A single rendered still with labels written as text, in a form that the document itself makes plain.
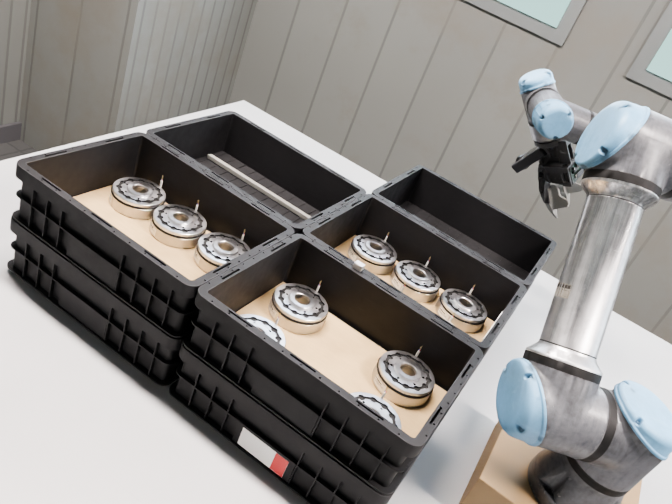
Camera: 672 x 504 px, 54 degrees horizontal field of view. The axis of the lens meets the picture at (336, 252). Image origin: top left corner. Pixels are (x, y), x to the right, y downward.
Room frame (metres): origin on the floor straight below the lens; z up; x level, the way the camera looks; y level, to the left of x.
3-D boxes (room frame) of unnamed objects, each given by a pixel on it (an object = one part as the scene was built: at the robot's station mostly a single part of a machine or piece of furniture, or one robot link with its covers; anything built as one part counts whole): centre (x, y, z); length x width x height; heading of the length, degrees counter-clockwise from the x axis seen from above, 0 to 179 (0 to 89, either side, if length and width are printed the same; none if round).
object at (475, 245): (1.42, -0.25, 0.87); 0.40 x 0.30 x 0.11; 71
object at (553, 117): (1.42, -0.32, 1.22); 0.11 x 0.11 x 0.08; 9
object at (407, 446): (0.85, -0.06, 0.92); 0.40 x 0.30 x 0.02; 71
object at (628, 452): (0.83, -0.52, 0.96); 0.13 x 0.12 x 0.14; 99
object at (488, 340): (1.14, -0.16, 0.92); 0.40 x 0.30 x 0.02; 71
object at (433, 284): (1.20, -0.18, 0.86); 0.10 x 0.10 x 0.01
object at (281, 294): (0.95, 0.02, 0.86); 0.10 x 0.10 x 0.01
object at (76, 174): (0.98, 0.32, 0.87); 0.40 x 0.30 x 0.11; 71
